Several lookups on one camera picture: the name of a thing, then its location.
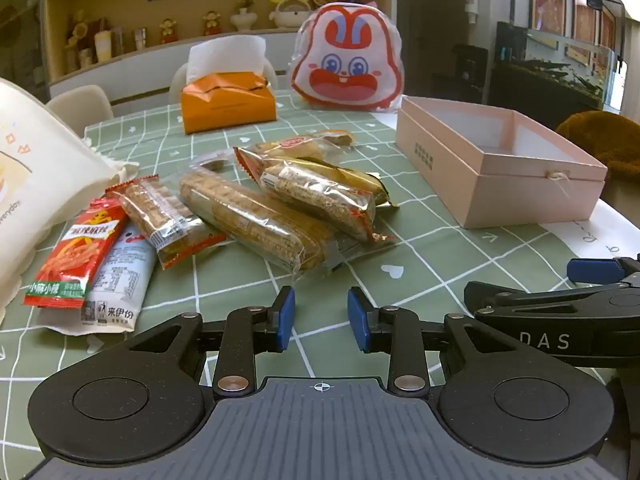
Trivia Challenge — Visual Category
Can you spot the orange tissue box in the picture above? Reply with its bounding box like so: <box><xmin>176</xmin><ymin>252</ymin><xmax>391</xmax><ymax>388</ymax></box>
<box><xmin>180</xmin><ymin>72</ymin><xmax>279</xmax><ymax>135</ymax></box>

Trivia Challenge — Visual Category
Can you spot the black appliance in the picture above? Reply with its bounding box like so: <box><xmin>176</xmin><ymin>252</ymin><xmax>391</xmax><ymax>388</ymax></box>
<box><xmin>452</xmin><ymin>45</ymin><xmax>489</xmax><ymax>104</ymax></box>

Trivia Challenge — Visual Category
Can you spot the sesame bar packet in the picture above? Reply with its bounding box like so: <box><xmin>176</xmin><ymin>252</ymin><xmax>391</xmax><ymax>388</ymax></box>
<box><xmin>233</xmin><ymin>147</ymin><xmax>397</xmax><ymax>244</ymax></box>

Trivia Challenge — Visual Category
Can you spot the white tissue paper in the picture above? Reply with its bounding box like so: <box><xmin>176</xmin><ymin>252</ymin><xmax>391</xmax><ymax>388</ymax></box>
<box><xmin>186</xmin><ymin>36</ymin><xmax>269</xmax><ymax>84</ymax></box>

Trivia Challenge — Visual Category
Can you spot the clear bread packet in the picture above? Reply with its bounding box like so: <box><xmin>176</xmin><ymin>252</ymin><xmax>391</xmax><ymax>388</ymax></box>
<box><xmin>240</xmin><ymin>129</ymin><xmax>356</xmax><ymax>162</ymax></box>

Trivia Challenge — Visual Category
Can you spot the long clear cracker packet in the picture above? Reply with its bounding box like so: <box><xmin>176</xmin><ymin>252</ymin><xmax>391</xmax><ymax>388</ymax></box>
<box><xmin>179</xmin><ymin>155</ymin><xmax>347</xmax><ymax>287</ymax></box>

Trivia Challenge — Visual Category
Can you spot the pink cardboard box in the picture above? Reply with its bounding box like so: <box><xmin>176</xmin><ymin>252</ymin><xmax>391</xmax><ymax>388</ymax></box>
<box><xmin>396</xmin><ymin>95</ymin><xmax>609</xmax><ymax>230</ymax></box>

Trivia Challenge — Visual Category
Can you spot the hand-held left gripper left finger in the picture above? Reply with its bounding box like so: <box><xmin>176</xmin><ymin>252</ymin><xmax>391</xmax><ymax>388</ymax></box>
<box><xmin>119</xmin><ymin>286</ymin><xmax>297</xmax><ymax>397</ymax></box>

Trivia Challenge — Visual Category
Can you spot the cream tote bag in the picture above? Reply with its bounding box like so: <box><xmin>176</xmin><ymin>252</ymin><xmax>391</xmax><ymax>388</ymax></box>
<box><xmin>0</xmin><ymin>77</ymin><xmax>132</xmax><ymax>325</ymax></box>

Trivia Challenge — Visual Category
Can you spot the white rabbit teapot figurine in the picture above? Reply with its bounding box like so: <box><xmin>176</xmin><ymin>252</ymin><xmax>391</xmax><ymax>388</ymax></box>
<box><xmin>269</xmin><ymin>0</ymin><xmax>314</xmax><ymax>29</ymax></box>

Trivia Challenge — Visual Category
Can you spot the white vase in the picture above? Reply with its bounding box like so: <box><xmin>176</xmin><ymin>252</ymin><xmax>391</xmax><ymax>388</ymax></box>
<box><xmin>231</xmin><ymin>0</ymin><xmax>256</xmax><ymax>31</ymax></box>

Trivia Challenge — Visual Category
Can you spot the brown chair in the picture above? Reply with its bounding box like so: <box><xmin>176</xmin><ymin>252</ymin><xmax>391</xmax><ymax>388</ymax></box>
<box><xmin>555</xmin><ymin>110</ymin><xmax>640</xmax><ymax>184</ymax></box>

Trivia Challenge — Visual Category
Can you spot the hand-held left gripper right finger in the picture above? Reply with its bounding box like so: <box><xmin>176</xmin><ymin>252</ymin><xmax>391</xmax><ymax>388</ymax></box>
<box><xmin>347</xmin><ymin>286</ymin><xmax>524</xmax><ymax>397</ymax></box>

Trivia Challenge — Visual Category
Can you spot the short red-edged cracker packet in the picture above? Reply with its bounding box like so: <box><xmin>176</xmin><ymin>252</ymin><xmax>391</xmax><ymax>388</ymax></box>
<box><xmin>105</xmin><ymin>175</ymin><xmax>226</xmax><ymax>270</ymax></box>

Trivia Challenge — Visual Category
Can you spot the gold foil snack packet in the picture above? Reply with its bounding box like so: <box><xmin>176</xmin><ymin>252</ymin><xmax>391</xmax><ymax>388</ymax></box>
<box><xmin>280</xmin><ymin>156</ymin><xmax>399</xmax><ymax>209</ymax></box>

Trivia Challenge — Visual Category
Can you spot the rabbit face bag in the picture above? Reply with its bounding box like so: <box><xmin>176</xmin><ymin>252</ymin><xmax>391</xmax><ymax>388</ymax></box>
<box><xmin>289</xmin><ymin>1</ymin><xmax>404</xmax><ymax>112</ymax></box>

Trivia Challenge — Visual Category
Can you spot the white snack packet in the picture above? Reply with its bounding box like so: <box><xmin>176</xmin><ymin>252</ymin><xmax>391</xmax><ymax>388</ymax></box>
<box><xmin>80</xmin><ymin>222</ymin><xmax>156</xmax><ymax>334</ymax></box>

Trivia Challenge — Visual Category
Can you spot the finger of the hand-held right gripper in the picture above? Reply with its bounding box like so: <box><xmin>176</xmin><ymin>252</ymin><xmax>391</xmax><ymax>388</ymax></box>
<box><xmin>567</xmin><ymin>255</ymin><xmax>640</xmax><ymax>288</ymax></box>
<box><xmin>463</xmin><ymin>280</ymin><xmax>640</xmax><ymax>317</ymax></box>

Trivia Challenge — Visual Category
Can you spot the glass fish tank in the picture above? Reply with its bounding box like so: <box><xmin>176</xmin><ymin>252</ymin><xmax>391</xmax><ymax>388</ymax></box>
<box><xmin>492</xmin><ymin>0</ymin><xmax>627</xmax><ymax>112</ymax></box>

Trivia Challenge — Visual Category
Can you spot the red snack packet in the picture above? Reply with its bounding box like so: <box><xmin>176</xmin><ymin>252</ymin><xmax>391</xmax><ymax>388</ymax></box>
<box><xmin>22</xmin><ymin>197</ymin><xmax>130</xmax><ymax>310</ymax></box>

